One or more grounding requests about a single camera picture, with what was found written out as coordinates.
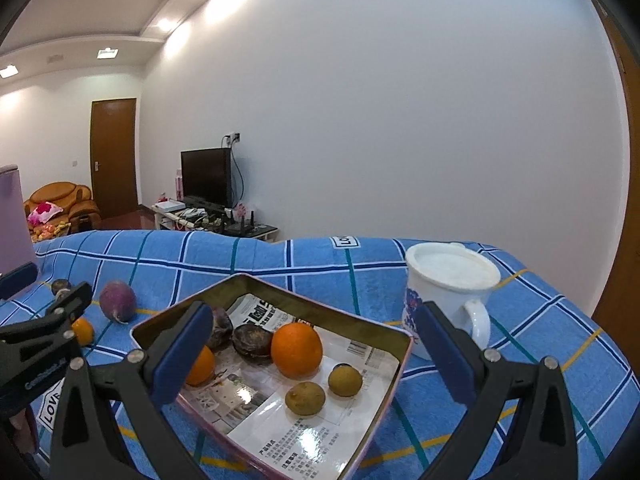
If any round purple radish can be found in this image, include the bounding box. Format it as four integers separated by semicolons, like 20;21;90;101
98;281;137;323

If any pink floral cushion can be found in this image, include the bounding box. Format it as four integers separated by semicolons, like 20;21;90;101
27;202;63;225

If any black router with antennas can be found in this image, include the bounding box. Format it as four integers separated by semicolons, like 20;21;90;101
225;210;266;236

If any brown wooden door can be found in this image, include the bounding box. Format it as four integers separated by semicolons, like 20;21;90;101
91;98;138;218

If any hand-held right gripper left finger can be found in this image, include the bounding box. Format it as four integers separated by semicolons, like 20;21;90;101
47;301;215;480

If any pink tin box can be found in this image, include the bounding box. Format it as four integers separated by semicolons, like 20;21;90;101
130;273;415;480

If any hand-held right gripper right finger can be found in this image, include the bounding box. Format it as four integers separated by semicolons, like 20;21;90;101
414;301;583;480

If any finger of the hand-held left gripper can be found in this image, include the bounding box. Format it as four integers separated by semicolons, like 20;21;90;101
0;262;39;302
0;282;94;363

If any black flat television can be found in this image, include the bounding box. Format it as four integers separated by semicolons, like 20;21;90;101
180;148;232;209

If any blue plaid blanket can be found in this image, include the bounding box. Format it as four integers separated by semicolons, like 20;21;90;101
0;230;626;480

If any black power cable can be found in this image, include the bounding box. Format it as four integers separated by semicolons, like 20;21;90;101
230;141;248;208

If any yellowish brown round fruit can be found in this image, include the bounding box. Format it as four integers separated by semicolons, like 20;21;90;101
285;381;327;417
328;364;363;397

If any white mug with blue print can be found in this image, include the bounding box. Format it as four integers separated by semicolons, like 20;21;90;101
402;242;501;361

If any orange brown sofa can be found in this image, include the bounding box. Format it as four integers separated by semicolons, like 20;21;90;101
24;182;101;233

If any white television stand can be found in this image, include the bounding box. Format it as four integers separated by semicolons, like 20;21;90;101
151;201;278;243

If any person's left hand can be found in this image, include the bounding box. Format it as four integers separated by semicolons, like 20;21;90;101
9;405;40;456

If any lilac thermos bottle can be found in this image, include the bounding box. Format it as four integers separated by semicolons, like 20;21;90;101
0;164;38;281

